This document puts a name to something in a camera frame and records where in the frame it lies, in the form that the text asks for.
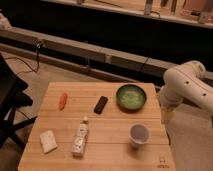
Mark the orange carrot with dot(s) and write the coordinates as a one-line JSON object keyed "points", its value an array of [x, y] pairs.
{"points": [[63, 100]]}

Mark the long metal rail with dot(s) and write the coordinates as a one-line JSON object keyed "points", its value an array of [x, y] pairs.
{"points": [[95, 61]]}

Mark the green bowl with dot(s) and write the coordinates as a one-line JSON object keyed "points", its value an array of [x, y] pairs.
{"points": [[131, 97]]}

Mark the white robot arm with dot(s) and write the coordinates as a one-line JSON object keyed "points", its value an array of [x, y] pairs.
{"points": [[184, 82]]}

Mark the black rectangular block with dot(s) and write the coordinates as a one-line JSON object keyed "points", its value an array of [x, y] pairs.
{"points": [[100, 105]]}

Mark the white plastic bottle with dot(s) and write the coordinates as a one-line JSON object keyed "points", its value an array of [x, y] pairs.
{"points": [[80, 138]]}

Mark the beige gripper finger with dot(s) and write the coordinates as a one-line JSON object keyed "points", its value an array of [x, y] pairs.
{"points": [[167, 115]]}

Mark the white sponge block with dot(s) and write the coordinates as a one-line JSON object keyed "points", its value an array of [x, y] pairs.
{"points": [[48, 141]]}

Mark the black office chair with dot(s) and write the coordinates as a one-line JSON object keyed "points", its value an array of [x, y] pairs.
{"points": [[12, 97]]}

